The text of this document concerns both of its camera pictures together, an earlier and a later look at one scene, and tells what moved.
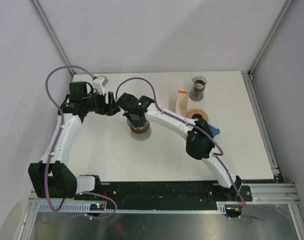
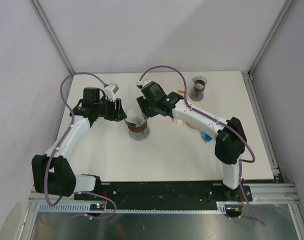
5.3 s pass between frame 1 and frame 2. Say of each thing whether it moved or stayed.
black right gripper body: moved
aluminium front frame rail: stayed
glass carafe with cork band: stayed
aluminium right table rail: stayed
